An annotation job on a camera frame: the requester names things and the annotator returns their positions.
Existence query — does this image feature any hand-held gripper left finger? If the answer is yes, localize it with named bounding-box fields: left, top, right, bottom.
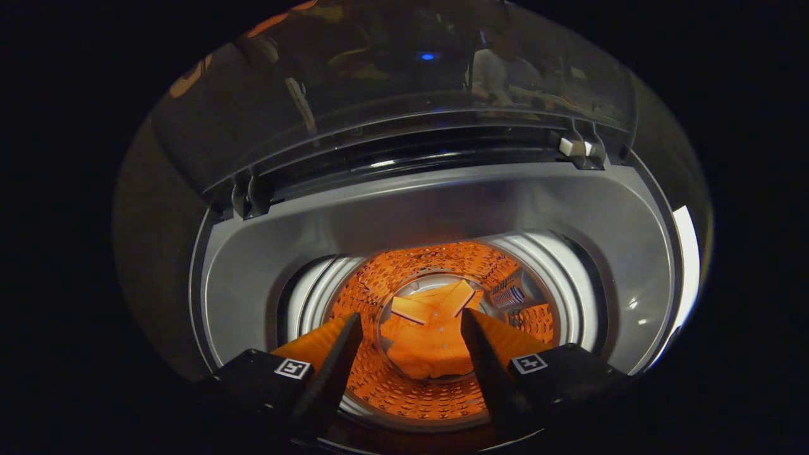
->
left=202, top=312, right=365, bottom=444

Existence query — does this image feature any yellow polo shirt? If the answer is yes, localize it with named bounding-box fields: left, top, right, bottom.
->
left=379, top=280, right=487, bottom=380

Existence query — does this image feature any dark glass washing machine lid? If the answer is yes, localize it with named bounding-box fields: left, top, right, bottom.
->
left=149, top=0, right=640, bottom=219

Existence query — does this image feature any grey washing machine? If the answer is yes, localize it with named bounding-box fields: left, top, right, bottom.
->
left=188, top=126, right=688, bottom=455

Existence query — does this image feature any white flat panel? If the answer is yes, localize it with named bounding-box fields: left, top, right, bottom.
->
left=671, top=205, right=701, bottom=337

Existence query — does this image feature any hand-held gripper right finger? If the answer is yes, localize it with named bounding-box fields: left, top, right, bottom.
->
left=460, top=308, right=634, bottom=442

